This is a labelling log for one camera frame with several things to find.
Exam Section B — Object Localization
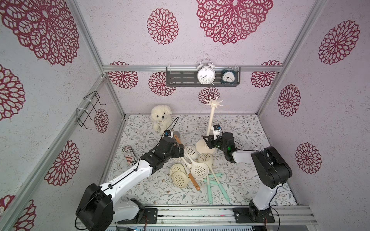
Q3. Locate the cream skimmer brown handle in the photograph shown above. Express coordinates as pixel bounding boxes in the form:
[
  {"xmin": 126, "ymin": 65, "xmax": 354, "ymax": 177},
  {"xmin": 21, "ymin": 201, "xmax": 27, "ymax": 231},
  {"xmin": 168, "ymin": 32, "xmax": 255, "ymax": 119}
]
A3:
[{"xmin": 174, "ymin": 136, "xmax": 198, "ymax": 160}]

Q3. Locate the cream skimmer orange handle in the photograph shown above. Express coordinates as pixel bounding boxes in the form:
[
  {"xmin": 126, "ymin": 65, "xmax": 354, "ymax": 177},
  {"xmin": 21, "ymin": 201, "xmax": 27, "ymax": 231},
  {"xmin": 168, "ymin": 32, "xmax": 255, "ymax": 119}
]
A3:
[{"xmin": 170, "ymin": 164, "xmax": 186, "ymax": 178}]

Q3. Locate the cream utensil rack stand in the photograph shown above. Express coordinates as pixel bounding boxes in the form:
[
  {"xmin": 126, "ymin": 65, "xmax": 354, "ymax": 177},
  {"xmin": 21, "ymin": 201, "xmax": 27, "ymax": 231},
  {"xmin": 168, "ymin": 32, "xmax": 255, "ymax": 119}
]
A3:
[{"xmin": 196, "ymin": 96, "xmax": 223, "ymax": 154}]

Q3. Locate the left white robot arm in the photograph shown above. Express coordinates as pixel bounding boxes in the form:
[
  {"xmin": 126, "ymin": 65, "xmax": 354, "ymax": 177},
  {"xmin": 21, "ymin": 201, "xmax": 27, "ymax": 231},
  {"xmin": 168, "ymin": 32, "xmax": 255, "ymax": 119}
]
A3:
[{"xmin": 76, "ymin": 136, "xmax": 184, "ymax": 231}]

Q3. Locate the cream skimmer wooden handle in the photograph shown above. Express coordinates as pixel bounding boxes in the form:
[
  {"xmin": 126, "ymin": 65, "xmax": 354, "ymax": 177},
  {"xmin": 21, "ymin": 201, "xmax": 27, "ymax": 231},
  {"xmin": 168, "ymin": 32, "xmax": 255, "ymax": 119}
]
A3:
[{"xmin": 172, "ymin": 158, "xmax": 200, "ymax": 191}]

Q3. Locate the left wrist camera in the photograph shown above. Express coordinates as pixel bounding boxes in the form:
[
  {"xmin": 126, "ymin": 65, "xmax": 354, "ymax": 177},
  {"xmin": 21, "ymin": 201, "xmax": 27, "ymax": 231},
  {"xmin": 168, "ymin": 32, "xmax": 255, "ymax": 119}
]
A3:
[{"xmin": 163, "ymin": 130, "xmax": 173, "ymax": 138}]

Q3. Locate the grey wall shelf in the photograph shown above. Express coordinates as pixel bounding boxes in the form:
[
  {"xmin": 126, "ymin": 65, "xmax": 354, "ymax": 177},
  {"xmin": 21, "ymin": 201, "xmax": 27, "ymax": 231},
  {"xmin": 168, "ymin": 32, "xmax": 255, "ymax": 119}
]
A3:
[{"xmin": 165, "ymin": 66, "xmax": 241, "ymax": 87}]

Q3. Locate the black wire wall rack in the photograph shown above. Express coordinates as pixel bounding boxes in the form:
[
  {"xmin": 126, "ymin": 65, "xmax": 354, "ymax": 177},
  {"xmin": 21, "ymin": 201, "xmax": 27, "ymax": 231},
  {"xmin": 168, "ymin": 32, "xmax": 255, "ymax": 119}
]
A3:
[{"xmin": 76, "ymin": 91, "xmax": 106, "ymax": 130}]

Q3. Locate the white alarm clock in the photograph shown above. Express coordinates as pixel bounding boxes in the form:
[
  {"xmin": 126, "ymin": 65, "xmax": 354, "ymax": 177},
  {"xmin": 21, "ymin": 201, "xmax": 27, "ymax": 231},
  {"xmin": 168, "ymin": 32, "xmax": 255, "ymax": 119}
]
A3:
[{"xmin": 197, "ymin": 59, "xmax": 216, "ymax": 85}]

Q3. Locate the flag print rolled pouch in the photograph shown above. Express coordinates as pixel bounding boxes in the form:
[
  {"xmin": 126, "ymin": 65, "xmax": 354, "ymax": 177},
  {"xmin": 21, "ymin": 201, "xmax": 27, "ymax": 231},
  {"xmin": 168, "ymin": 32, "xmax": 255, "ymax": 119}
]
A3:
[{"xmin": 122, "ymin": 146, "xmax": 137, "ymax": 166}]

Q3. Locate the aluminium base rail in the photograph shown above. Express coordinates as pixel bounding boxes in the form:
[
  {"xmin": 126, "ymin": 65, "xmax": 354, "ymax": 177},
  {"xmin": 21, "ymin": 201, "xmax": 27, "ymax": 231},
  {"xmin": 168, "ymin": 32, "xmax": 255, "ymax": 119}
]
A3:
[{"xmin": 76, "ymin": 204, "xmax": 319, "ymax": 231}]

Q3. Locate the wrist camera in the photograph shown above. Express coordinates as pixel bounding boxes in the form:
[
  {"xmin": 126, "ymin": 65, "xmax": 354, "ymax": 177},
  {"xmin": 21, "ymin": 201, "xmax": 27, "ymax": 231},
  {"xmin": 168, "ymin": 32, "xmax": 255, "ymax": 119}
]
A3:
[
  {"xmin": 163, "ymin": 130, "xmax": 173, "ymax": 138},
  {"xmin": 212, "ymin": 124, "xmax": 222, "ymax": 140}
]

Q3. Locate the teal alarm clock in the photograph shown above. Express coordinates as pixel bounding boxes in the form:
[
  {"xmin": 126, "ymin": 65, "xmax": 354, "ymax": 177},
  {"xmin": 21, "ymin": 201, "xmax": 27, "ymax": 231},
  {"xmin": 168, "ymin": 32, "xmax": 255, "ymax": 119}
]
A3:
[{"xmin": 221, "ymin": 69, "xmax": 237, "ymax": 85}]

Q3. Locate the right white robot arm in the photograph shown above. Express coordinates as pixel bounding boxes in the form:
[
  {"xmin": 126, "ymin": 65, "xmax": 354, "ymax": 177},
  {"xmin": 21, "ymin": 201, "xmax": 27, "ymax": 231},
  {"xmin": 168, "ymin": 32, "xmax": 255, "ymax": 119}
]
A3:
[{"xmin": 203, "ymin": 132, "xmax": 293, "ymax": 224}]

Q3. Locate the white plush dog toy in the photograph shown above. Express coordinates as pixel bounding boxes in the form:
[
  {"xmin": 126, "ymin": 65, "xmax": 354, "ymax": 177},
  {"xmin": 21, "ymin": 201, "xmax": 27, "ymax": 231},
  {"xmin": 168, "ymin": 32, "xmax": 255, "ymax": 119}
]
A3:
[{"xmin": 150, "ymin": 105, "xmax": 172, "ymax": 134}]

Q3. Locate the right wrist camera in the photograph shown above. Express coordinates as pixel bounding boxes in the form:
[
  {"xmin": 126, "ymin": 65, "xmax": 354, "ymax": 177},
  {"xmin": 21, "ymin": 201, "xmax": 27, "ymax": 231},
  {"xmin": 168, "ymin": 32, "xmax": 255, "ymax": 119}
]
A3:
[{"xmin": 212, "ymin": 124, "xmax": 222, "ymax": 140}]

